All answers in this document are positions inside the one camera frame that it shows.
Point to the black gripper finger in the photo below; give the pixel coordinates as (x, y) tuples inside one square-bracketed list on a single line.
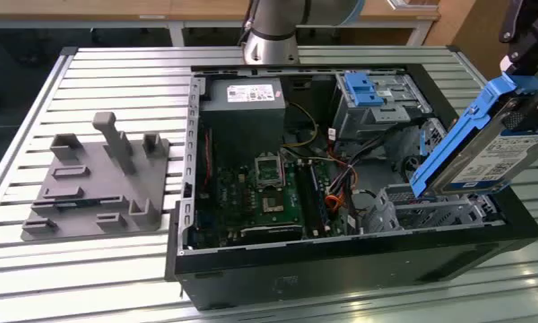
[(517, 121), (531, 30)]

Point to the hard disk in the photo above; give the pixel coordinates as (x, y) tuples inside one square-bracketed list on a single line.
[(489, 158)]

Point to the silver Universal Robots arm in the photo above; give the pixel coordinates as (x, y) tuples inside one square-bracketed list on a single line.
[(273, 20)]

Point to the metal disk bay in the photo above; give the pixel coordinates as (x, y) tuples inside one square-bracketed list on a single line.
[(430, 215)]

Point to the RAM stick in slot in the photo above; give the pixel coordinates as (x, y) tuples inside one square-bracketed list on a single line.
[(318, 195)]

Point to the black RAM slot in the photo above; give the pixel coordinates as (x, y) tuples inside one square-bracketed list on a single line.
[(302, 195)]

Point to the wooden cabinet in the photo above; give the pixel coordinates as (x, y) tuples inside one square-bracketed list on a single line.
[(466, 23)]

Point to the black table corner cap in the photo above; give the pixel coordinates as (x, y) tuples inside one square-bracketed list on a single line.
[(68, 51), (453, 48)]

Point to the black case fan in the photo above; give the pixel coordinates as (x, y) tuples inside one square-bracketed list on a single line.
[(409, 165)]

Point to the metal drive cage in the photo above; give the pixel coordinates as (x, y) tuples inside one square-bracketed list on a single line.
[(385, 116)]

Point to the blue drive latch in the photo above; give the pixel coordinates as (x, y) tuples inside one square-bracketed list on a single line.
[(362, 97)]

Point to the CPU socket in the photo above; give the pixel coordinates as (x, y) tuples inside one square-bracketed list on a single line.
[(273, 203)]

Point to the black open PC case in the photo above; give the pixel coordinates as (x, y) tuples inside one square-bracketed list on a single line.
[(341, 276)]

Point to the grey power supply unit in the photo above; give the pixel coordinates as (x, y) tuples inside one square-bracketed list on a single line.
[(242, 124)]

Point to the black graphics card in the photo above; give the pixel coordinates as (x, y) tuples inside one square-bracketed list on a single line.
[(273, 233)]

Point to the green motherboard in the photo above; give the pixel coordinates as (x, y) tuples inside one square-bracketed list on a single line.
[(233, 198)]

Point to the grey parts rack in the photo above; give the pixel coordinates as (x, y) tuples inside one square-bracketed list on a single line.
[(93, 161)]

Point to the RAM stick on rack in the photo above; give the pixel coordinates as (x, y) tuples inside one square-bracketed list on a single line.
[(78, 204)]

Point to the wooden desk white frame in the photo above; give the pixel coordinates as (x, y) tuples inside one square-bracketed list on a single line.
[(116, 8)]

